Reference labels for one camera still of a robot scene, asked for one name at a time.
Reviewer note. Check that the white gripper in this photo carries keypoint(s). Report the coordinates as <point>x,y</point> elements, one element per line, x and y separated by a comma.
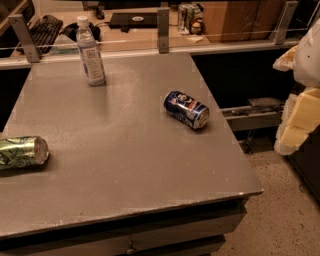
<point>309,58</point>

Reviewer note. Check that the clear plastic water bottle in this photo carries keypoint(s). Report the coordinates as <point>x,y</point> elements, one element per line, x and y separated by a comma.
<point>89,53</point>

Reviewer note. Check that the brown cardboard box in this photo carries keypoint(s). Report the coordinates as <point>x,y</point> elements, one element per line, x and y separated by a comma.
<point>228,21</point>

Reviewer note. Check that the blue soda can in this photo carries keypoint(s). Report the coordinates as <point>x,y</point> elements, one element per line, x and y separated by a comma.
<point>186,109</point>

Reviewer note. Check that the cans on back desk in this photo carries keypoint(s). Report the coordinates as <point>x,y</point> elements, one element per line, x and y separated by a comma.
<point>190,19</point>

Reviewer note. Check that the black laptop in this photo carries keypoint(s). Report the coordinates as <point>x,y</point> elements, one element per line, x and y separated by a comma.
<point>133,20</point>

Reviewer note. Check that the black headphones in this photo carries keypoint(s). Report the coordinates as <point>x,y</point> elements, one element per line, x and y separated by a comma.
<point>71,30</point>

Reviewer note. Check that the black keyboard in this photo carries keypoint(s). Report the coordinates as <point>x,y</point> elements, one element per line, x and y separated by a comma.
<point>44,32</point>

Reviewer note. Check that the green soda can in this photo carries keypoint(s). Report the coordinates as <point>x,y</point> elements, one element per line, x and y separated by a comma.
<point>20,152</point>

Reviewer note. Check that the grey drawer cabinet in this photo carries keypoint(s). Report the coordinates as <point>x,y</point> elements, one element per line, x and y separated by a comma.
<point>192,231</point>

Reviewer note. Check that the metal shelf rail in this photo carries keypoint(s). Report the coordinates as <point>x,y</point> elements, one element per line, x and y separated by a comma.
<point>258,113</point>

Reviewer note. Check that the right metal bracket post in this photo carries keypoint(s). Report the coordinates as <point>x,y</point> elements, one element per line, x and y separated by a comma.
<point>280,31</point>

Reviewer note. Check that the metal bracket post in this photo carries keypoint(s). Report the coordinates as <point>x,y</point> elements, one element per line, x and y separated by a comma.
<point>21,29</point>
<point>280,31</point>
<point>163,29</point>

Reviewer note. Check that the middle metal bracket post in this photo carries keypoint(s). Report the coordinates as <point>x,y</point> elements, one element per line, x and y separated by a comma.
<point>163,29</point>

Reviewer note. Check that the left metal bracket post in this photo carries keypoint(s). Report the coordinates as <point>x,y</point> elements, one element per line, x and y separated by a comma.
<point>21,29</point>

